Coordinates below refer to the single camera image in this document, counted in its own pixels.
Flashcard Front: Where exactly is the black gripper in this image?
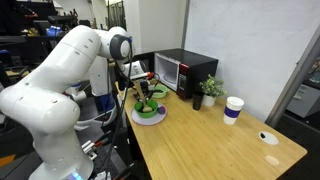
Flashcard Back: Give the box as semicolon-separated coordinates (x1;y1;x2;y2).
135;79;158;102

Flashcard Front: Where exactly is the white plastic stick tool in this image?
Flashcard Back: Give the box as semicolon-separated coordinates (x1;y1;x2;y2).
133;79;154;114

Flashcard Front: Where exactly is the pale grey round plate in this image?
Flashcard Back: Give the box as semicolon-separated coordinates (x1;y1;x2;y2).
130;102;168;126

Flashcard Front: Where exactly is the white and blue background robot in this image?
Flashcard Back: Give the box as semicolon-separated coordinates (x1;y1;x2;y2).
64;56;118;132

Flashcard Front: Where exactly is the black cup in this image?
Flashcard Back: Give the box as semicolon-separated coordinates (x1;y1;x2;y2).
192;91;205;111

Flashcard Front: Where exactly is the black and red microwave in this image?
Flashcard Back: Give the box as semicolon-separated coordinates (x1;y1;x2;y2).
114;48;219;100

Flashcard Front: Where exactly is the small plant in white pot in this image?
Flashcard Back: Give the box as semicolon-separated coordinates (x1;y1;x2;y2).
199;73;228;108

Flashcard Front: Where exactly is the black perforated breadboard table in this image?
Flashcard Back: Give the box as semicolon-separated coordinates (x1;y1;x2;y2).
66;99;148;180

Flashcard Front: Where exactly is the white paper cup blue band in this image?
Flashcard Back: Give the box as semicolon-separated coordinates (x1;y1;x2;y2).
222;95;245;126

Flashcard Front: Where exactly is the blue box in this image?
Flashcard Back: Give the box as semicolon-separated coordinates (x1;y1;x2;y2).
45;25;64;38

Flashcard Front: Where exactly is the grey cabinet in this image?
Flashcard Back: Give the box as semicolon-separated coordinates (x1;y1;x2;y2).
285;83;320;119

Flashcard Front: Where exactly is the light green handled bowl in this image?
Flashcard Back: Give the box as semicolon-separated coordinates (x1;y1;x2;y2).
151;83;170;100

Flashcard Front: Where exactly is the white and red wrist camera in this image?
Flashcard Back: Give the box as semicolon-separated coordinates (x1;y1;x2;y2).
129;70;156;82

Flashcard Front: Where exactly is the orange handled tool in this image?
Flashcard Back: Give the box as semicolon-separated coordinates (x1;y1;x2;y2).
94;133;113;148

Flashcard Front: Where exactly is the aluminium extrusion bracket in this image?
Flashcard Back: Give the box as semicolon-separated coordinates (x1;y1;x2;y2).
80;139;99;162

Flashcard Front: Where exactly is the grey metal frame post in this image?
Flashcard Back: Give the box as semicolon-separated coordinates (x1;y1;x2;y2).
264;23;320;128

